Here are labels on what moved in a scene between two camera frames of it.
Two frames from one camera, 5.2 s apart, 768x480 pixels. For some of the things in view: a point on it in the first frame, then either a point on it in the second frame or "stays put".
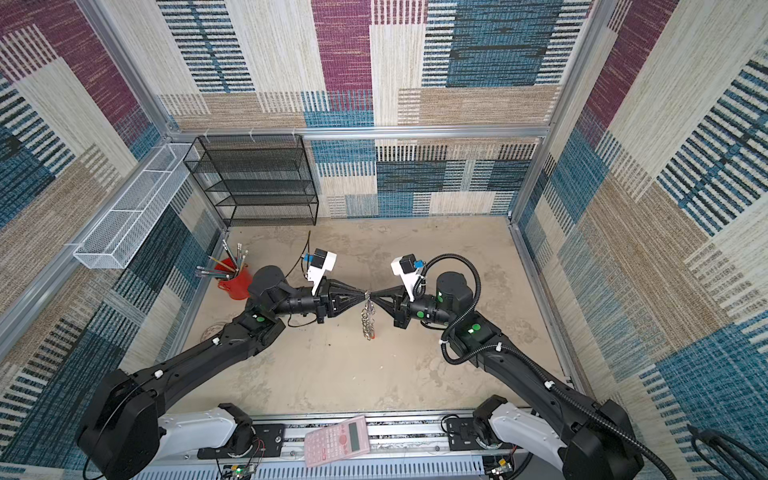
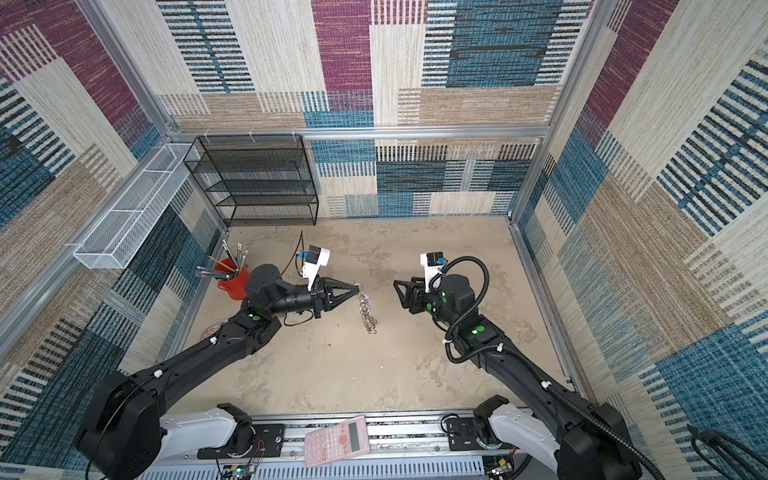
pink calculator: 336,442 stays put
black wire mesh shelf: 256,180 stays put
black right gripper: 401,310 -> 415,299
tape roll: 212,330 stays put
